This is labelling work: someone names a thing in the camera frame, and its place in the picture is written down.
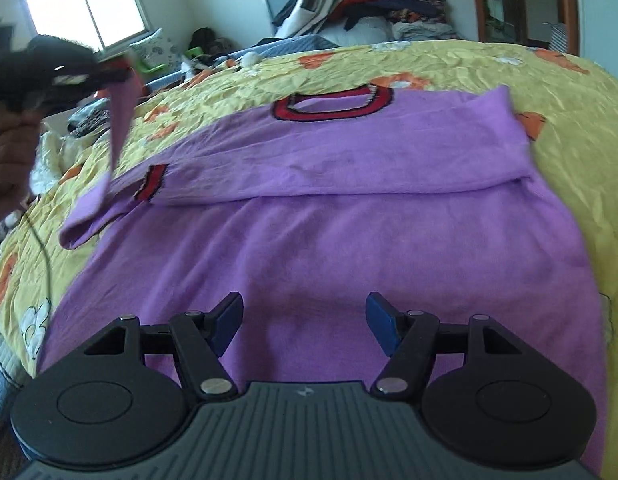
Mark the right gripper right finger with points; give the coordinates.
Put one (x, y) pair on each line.
(480, 390)

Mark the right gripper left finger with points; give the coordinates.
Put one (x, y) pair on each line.
(126, 392)

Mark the purple sweater red trim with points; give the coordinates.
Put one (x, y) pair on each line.
(307, 430)

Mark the pile of clothes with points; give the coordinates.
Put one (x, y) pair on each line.
(340, 21)

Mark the person's left hand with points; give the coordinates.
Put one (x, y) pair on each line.
(19, 138)

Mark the window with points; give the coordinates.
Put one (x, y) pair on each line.
(97, 24)

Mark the grey blue quilt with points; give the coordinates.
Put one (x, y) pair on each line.
(271, 49)

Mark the yellow carrot print bedsheet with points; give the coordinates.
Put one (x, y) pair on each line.
(564, 124)

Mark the wooden framed doorway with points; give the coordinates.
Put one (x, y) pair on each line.
(549, 24)

